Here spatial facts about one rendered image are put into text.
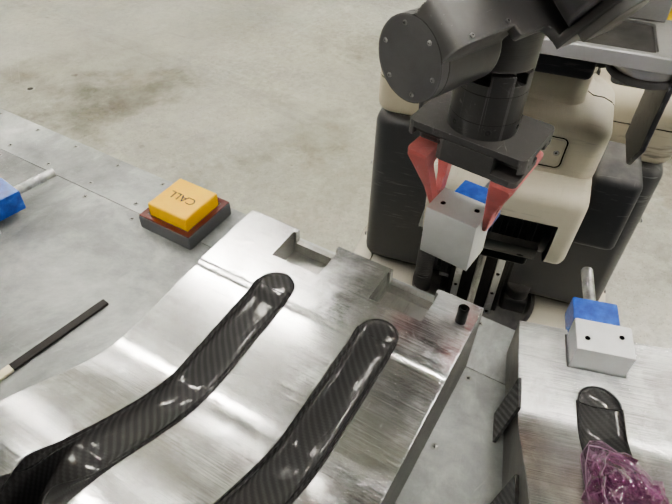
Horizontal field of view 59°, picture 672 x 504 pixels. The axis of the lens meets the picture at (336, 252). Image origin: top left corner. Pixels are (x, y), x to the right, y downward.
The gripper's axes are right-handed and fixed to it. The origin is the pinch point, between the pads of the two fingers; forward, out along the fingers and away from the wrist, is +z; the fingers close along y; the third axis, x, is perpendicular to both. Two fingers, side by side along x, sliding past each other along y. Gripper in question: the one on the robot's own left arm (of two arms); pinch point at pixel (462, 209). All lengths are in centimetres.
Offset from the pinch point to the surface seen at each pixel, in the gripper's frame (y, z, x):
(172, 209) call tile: -32.4, 11.6, -7.5
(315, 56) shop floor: -144, 92, 172
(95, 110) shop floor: -186, 94, 79
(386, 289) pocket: -3.8, 8.7, -5.5
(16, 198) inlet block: -49, 12, -17
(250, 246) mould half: -16.8, 6.3, -10.7
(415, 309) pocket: -0.3, 8.9, -5.8
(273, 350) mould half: -7.1, 6.9, -18.8
